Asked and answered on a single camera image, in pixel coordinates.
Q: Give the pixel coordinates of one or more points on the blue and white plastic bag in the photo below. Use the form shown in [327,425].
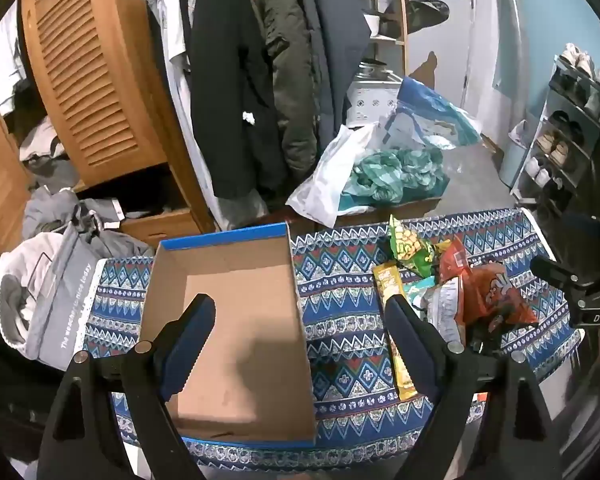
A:
[430,110]

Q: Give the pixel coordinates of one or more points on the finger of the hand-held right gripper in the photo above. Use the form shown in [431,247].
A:
[552,272]

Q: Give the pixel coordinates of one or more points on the pile of grey clothes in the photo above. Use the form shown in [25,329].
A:
[50,205]

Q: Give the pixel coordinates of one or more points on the white hanging garment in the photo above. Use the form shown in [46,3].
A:
[7,60]

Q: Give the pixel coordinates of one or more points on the white bin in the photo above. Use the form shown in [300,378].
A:
[510,165]

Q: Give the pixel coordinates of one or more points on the metal tin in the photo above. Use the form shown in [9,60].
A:
[377,71]

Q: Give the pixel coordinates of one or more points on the group of shoes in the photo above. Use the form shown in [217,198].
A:
[560,152]

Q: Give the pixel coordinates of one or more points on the grey shoe rack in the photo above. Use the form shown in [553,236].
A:
[555,87]

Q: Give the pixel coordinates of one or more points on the dark green cap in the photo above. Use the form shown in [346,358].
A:
[430,15]

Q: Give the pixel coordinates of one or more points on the teal snack bag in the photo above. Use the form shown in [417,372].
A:
[417,292]

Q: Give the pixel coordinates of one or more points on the small red snack bag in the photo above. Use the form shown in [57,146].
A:
[452,262]

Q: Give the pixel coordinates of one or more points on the green snack bag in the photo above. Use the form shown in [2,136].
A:
[407,247]

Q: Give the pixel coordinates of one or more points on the long yellow snack packet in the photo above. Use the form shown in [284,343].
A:
[386,282]

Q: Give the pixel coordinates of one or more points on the plain wooden wardrobe door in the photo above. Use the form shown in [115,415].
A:
[0,185]

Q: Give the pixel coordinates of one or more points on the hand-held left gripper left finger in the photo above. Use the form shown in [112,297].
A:
[190,342]

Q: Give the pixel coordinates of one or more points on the grey white clothes pile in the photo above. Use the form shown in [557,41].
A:
[55,305]

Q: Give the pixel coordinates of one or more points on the teal crumpled cloth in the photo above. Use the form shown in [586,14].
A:
[395,175]

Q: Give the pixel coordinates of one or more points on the louvered wooden wardrobe door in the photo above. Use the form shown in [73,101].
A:
[95,85]

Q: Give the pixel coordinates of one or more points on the wooden wardrobe drawer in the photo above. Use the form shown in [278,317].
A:
[165,225]

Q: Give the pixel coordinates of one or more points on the wooden shelf unit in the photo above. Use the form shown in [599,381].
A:
[402,20]

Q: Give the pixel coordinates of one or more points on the olive green jacket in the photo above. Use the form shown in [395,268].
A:
[292,100]

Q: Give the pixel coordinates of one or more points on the white carton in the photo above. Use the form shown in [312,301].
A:
[367,102]

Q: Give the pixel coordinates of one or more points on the blue-rimmed cardboard box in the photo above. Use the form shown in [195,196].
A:
[240,310]

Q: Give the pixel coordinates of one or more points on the black jacket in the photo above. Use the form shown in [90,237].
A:
[230,85]

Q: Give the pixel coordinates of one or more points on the blue patterned tablecloth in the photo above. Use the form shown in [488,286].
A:
[340,310]

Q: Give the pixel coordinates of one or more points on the navy coat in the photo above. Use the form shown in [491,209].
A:
[335,50]

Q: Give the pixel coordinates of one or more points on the white shirt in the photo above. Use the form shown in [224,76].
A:
[172,25]

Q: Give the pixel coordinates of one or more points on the orange-red snack bag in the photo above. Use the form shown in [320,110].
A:
[500,300]

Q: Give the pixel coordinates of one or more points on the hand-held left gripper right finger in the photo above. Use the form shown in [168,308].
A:
[410,347]

